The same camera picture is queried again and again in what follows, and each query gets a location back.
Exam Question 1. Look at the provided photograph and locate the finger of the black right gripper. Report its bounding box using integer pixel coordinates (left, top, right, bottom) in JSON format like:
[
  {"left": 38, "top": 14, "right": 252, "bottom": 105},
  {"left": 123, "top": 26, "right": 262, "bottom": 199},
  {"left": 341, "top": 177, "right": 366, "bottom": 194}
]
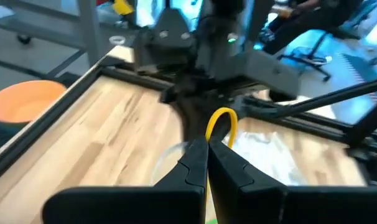
[
  {"left": 175, "top": 95, "right": 215, "bottom": 141},
  {"left": 215, "top": 95, "right": 249, "bottom": 138}
]

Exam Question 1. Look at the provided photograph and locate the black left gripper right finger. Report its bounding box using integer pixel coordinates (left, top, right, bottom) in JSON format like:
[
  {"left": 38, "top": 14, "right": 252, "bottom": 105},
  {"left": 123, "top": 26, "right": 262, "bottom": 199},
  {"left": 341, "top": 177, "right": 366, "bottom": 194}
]
[{"left": 208, "top": 140, "right": 377, "bottom": 224}]

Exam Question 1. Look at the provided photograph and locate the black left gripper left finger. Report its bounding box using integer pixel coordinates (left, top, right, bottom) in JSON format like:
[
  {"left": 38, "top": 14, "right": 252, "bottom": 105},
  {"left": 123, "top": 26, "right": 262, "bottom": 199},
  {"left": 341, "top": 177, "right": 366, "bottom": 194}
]
[{"left": 41, "top": 136, "right": 210, "bottom": 224}]

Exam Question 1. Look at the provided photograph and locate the yellow rubber band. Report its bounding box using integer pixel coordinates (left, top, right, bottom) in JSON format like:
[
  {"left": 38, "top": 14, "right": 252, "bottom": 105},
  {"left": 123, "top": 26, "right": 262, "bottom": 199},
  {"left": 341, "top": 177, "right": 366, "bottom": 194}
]
[{"left": 204, "top": 106, "right": 239, "bottom": 149}]

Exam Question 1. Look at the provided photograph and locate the clear plastic zip bag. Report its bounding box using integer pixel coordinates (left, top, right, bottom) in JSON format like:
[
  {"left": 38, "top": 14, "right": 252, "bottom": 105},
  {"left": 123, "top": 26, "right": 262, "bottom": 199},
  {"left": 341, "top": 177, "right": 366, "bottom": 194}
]
[{"left": 149, "top": 130, "right": 306, "bottom": 187}]

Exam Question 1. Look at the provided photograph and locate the black office chair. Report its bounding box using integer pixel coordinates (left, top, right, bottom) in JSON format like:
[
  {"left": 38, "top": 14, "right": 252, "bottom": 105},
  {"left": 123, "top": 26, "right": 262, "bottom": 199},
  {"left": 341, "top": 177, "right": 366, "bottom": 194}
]
[{"left": 277, "top": 30, "right": 334, "bottom": 82}]

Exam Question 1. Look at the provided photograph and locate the person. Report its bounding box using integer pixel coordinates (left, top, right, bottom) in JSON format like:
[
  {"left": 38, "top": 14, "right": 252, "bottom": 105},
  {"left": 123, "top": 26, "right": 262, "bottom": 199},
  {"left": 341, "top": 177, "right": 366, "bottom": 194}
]
[{"left": 263, "top": 0, "right": 363, "bottom": 55}]

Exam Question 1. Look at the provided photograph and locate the orange bowl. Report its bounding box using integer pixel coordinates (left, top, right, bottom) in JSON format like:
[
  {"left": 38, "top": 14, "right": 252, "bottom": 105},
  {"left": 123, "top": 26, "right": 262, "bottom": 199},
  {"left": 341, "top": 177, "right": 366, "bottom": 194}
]
[{"left": 0, "top": 80, "right": 68, "bottom": 125}]

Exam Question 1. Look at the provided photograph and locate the black caster wheel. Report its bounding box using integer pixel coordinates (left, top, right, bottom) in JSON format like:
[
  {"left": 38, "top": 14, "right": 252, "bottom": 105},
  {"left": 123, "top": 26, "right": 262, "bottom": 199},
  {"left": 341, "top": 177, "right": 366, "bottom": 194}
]
[{"left": 16, "top": 33, "right": 33, "bottom": 45}]

